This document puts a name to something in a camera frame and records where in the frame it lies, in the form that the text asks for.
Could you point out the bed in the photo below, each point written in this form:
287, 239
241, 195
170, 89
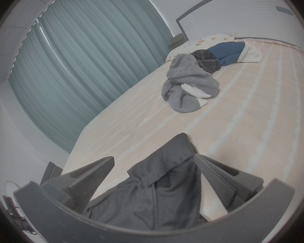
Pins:
243, 110

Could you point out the white printed pillow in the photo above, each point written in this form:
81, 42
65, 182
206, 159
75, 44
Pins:
192, 44

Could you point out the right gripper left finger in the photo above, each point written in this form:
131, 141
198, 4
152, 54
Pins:
65, 186

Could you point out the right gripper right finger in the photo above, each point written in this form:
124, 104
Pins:
225, 186

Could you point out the dark blue garment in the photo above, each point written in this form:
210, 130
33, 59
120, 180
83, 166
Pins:
228, 51

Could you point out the grey garment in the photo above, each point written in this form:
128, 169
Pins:
187, 72

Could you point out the white garment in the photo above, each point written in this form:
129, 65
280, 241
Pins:
250, 54

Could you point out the blue-green curtain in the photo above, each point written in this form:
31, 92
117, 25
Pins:
103, 34
53, 97

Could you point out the grey bedside table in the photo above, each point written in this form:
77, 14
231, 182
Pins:
177, 39

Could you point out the black T-shirt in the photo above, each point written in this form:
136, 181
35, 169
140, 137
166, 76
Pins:
152, 201

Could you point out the black glossy garment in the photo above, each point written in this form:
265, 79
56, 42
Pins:
205, 57

